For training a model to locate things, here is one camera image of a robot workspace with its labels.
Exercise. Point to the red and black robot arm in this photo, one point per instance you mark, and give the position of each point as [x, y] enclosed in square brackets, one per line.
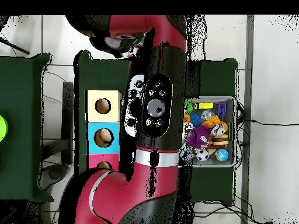
[144, 186]

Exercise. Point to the wooden box with three holes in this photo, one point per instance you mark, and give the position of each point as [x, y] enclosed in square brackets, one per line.
[102, 116]

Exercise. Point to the green puffer toy with eyes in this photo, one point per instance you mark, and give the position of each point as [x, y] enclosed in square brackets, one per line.
[188, 107]

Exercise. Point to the blue puffer ball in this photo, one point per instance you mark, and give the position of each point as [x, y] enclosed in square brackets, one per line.
[195, 120]

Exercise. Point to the purple spiky rubber toy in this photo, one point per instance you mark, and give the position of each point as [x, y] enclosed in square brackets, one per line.
[197, 137]

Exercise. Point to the yellow foam wedge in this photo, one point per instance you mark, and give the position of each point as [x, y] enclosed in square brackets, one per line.
[205, 105]

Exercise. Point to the small soccer ball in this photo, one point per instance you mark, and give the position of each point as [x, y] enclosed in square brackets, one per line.
[202, 155]

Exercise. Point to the orange toy brick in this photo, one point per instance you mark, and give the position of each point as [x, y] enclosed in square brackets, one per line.
[211, 121]

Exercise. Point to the purple toy brick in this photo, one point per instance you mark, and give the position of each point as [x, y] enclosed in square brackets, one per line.
[222, 109]

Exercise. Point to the small globe ball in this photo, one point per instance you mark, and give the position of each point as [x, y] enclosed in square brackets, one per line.
[221, 155]

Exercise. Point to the dark green table cloth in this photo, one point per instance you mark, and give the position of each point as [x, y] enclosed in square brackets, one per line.
[21, 93]
[215, 77]

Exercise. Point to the grey stand base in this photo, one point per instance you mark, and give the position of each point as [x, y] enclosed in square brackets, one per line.
[52, 173]

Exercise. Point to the lime green round object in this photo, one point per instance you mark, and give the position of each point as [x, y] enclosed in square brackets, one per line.
[2, 128]

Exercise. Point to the black rod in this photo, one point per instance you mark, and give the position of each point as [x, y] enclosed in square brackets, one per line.
[14, 46]

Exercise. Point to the black stand frame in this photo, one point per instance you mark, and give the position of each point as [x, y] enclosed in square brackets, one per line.
[67, 116]

